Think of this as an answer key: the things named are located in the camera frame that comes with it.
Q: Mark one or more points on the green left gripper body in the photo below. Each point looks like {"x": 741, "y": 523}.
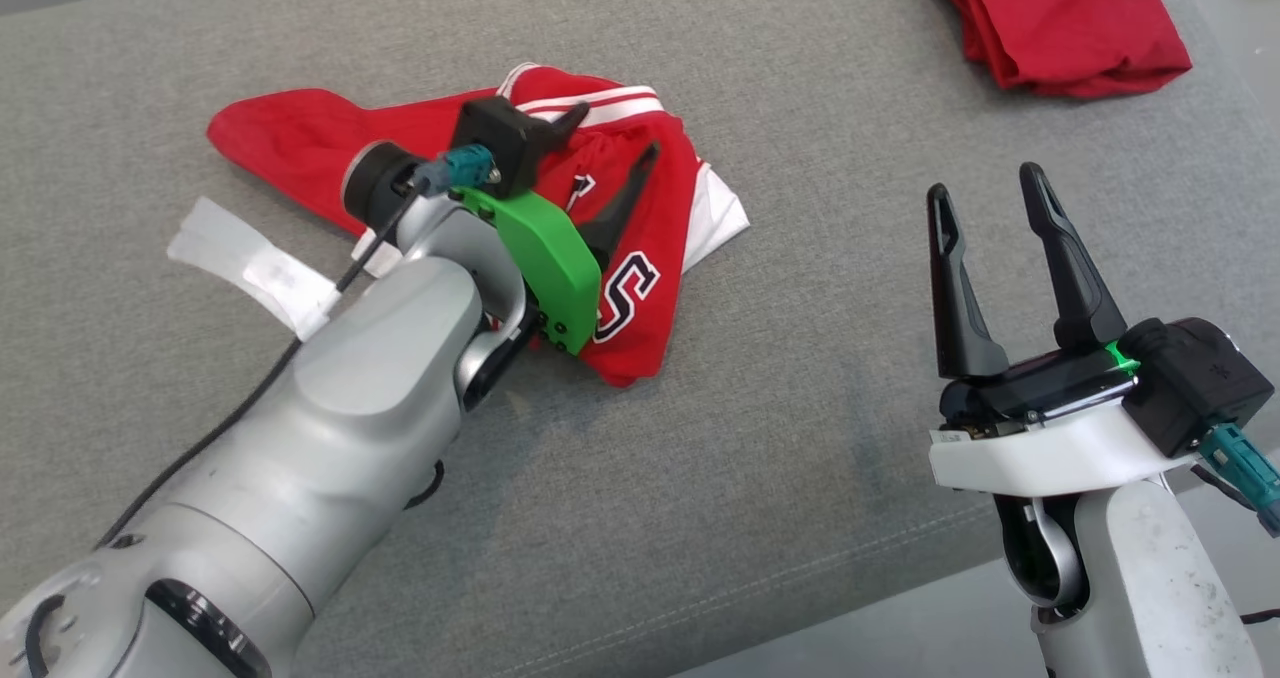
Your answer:
{"x": 555, "y": 278}

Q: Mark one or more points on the red shorts with white stripe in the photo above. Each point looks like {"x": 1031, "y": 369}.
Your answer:
{"x": 1060, "y": 18}

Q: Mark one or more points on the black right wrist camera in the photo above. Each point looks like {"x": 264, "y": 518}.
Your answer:
{"x": 1200, "y": 383}

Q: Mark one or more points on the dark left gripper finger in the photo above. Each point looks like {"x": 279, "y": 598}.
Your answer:
{"x": 618, "y": 216}
{"x": 560, "y": 130}

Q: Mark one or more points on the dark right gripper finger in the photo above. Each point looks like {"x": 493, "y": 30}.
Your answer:
{"x": 1085, "y": 303}
{"x": 962, "y": 328}

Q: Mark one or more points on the grey fabric sofa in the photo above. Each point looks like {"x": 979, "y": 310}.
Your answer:
{"x": 800, "y": 408}

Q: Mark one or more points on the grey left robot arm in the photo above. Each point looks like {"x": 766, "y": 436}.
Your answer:
{"x": 300, "y": 458}

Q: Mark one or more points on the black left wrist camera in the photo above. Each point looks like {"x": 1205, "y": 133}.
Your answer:
{"x": 500, "y": 143}

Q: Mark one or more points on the red basketball jersey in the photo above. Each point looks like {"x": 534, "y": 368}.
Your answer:
{"x": 290, "y": 138}

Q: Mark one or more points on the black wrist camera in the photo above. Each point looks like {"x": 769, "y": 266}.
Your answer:
{"x": 1200, "y": 383}
{"x": 500, "y": 143}

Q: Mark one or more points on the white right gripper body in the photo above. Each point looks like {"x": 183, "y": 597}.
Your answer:
{"x": 1040, "y": 453}

